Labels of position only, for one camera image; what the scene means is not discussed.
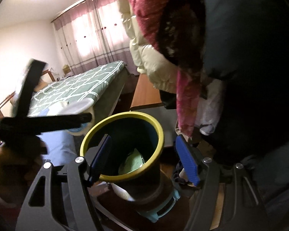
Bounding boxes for green plastic wrapper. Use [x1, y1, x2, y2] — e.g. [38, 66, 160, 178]
[118, 149, 145, 175]

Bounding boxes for yellow rimmed trash bin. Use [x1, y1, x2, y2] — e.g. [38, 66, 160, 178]
[80, 112, 180, 223]

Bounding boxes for blue blanket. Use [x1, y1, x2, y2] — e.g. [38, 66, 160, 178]
[39, 130, 78, 166]

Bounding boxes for wooden desk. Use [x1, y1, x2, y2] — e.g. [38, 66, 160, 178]
[130, 74, 163, 110]

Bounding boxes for green checked duvet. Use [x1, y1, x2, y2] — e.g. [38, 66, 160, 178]
[28, 60, 127, 117]

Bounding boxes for far bedside tissue box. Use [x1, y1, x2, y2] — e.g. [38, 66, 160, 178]
[63, 65, 71, 75]

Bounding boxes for hanging puffer jackets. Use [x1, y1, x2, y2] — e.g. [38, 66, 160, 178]
[127, 0, 289, 139]

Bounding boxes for pink curtain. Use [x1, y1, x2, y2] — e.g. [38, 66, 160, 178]
[52, 0, 138, 75]

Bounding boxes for wooden bed frame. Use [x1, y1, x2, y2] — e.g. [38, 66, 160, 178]
[0, 69, 56, 121]

